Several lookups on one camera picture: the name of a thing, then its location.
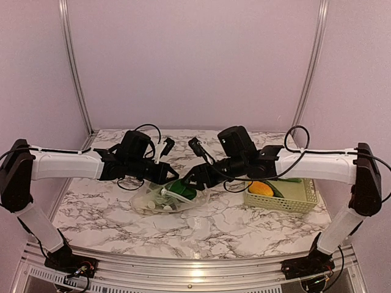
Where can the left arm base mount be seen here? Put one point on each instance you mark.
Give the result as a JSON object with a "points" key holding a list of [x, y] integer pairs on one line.
{"points": [[65, 260]]}

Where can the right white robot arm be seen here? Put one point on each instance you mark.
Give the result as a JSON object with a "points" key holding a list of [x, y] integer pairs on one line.
{"points": [[349, 179]]}

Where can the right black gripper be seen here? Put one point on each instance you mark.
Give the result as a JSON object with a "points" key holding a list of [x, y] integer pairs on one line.
{"points": [[198, 173]]}

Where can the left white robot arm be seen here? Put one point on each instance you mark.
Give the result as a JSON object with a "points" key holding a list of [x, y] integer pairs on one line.
{"points": [[29, 173]]}

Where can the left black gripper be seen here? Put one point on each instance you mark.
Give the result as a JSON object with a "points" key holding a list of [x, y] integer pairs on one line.
{"points": [[160, 174]]}

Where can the right aluminium frame post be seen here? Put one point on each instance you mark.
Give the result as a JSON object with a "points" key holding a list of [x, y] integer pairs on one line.
{"points": [[315, 53]]}

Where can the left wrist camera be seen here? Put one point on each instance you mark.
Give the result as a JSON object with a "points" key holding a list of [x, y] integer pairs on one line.
{"points": [[163, 149]]}

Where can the dark green fake cucumber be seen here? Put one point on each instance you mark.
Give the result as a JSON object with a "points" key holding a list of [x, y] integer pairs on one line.
{"points": [[276, 192]]}

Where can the front aluminium rail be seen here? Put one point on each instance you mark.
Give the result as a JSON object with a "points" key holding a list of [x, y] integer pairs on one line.
{"points": [[125, 273]]}

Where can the green fake leafy vegetable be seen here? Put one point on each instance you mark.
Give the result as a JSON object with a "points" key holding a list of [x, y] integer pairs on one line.
{"points": [[179, 188]]}

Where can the light green fake cucumber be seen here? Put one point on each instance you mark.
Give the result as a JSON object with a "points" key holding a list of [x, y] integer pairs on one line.
{"points": [[291, 180]]}

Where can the aluminium frame post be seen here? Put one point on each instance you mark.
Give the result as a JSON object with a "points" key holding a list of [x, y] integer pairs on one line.
{"points": [[71, 56], [315, 53]]}

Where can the clear polka-dot zip bag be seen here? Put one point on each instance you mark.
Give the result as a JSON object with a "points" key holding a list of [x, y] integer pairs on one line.
{"points": [[156, 199]]}

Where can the pale green plastic basket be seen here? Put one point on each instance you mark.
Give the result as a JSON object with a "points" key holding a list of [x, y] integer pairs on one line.
{"points": [[292, 195]]}

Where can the left aluminium frame post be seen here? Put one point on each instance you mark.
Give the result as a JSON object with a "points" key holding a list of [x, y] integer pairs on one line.
{"points": [[71, 56]]}

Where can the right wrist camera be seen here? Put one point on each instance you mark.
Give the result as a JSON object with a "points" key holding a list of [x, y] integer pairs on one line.
{"points": [[201, 149]]}

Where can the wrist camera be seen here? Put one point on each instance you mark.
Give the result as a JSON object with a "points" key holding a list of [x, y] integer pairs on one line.
{"points": [[201, 149], [163, 149]]}

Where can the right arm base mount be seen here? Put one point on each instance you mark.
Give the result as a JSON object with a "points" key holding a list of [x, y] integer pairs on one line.
{"points": [[314, 263]]}

